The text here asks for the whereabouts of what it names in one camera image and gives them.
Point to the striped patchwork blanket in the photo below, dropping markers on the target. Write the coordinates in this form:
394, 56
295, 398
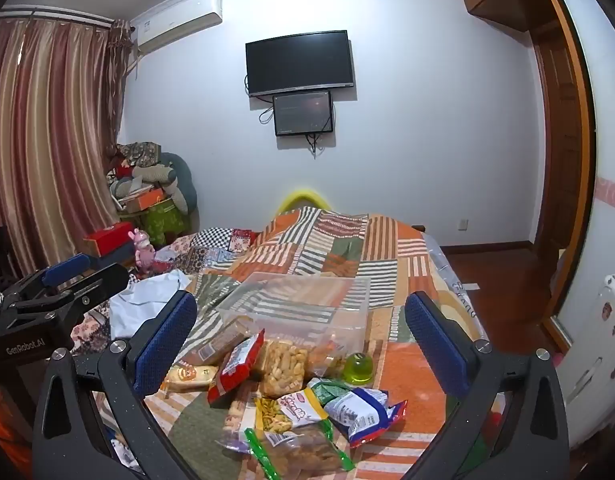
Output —
387, 260

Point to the orange box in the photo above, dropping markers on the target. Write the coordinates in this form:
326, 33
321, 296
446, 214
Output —
145, 201

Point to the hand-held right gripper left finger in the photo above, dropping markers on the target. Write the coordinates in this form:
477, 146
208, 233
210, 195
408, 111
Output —
162, 345

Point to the wall socket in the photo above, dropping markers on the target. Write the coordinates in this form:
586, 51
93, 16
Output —
463, 224

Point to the green patterned box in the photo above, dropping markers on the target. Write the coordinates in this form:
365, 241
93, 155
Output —
162, 222

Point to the red snack packet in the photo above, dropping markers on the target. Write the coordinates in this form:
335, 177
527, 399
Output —
237, 365

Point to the green-edged bag of brown snacks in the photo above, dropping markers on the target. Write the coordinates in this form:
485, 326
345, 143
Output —
297, 452

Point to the black television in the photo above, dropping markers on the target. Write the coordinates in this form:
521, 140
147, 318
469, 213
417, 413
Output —
300, 62

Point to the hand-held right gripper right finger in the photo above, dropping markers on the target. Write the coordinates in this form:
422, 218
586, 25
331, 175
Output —
432, 340

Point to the yellow white snack packet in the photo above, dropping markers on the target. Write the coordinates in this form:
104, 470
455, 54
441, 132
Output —
292, 410

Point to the floral cloth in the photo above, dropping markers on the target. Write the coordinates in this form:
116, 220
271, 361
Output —
137, 152

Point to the white air conditioner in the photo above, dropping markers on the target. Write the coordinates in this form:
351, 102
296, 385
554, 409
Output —
177, 22

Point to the yellow bread packet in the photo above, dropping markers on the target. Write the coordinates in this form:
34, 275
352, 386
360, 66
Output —
190, 377

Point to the brown biscuit packet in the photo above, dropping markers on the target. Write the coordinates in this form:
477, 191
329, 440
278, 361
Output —
212, 347

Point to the striped curtain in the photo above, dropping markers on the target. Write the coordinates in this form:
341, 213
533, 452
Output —
47, 135

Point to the blue white snack packet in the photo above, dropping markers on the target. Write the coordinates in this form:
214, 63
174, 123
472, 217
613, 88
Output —
360, 410

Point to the green jelly cup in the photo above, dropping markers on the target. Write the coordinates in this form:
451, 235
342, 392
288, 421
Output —
358, 367

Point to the pink plush toy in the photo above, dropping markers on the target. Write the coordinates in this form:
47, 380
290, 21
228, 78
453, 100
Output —
143, 247

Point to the clear plastic container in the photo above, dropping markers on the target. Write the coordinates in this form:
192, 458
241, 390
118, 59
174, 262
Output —
297, 300

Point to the checkered patchwork cloth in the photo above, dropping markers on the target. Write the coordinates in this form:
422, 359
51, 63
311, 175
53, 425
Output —
215, 245

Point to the red box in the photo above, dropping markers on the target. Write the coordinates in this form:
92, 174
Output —
110, 237

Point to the small black monitor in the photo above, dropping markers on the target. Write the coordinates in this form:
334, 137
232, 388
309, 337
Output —
302, 112

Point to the white cloth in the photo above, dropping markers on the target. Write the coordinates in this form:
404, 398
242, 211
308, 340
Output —
147, 300

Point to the clear bag of fried snacks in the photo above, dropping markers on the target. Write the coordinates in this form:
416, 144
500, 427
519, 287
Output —
282, 367

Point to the grey-blue plush pillow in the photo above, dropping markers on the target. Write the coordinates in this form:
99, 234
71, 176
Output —
180, 180

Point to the white appliance with stickers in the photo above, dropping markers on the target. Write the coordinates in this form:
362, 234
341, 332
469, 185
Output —
602, 350

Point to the yellow plastic chair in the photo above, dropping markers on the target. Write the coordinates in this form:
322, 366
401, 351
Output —
302, 197

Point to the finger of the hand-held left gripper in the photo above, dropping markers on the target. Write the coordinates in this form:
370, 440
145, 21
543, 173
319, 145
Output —
100, 282
67, 267

